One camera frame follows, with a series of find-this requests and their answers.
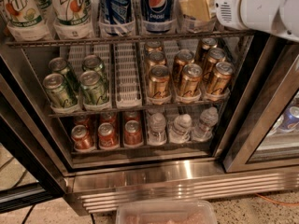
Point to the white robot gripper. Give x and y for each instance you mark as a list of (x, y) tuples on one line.
[(230, 6)]

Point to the blue pepsi bottle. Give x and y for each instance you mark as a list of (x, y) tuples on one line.
[(157, 15), (117, 16)]

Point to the white label bottle left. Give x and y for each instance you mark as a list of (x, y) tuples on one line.
[(192, 25)]

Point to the steel fridge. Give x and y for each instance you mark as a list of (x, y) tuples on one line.
[(101, 180)]

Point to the right glass fridge door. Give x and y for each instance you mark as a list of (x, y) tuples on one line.
[(260, 143)]

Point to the front left 7up bottle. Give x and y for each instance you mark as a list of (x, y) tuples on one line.
[(26, 21)]

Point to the open left fridge door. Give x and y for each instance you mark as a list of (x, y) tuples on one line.
[(24, 141)]

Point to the back right gold can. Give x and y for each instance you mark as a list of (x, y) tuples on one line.
[(204, 45)]

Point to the second row right gold can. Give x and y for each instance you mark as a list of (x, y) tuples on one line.
[(214, 55)]

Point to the second row gold can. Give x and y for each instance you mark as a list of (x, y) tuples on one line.
[(155, 58), (183, 57), (214, 55)]

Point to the second row middle gold can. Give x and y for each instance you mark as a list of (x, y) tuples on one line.
[(183, 57)]

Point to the back left gold can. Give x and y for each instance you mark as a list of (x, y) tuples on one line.
[(151, 46)]

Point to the second row left gold can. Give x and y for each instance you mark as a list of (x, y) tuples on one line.
[(155, 58)]

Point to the front middle gold can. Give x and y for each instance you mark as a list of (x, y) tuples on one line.
[(190, 77)]

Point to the front right gold can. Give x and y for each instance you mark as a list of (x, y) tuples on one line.
[(220, 78)]

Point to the front left gold can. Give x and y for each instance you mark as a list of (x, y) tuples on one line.
[(159, 77)]

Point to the back right green can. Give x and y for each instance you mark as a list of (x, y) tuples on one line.
[(93, 62)]

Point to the green can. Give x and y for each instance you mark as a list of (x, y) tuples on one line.
[(93, 88), (93, 62), (59, 92), (63, 67)]

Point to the front right green can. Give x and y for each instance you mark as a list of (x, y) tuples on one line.
[(93, 88)]

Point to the front right orange can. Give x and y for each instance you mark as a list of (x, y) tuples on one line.
[(132, 133)]

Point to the orange can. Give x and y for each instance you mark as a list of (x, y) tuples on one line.
[(132, 133), (83, 141), (107, 136)]

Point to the blue can behind glass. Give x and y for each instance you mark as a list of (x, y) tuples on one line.
[(290, 119)]

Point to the back left green can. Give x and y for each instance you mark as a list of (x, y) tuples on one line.
[(63, 67)]

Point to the front middle orange can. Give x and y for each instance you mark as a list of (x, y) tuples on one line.
[(107, 136)]

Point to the front left green can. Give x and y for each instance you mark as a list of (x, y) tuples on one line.
[(59, 92)]

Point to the front left orange can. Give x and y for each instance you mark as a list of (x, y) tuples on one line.
[(83, 141)]

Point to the clear plastic bin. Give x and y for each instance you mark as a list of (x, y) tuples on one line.
[(166, 212)]

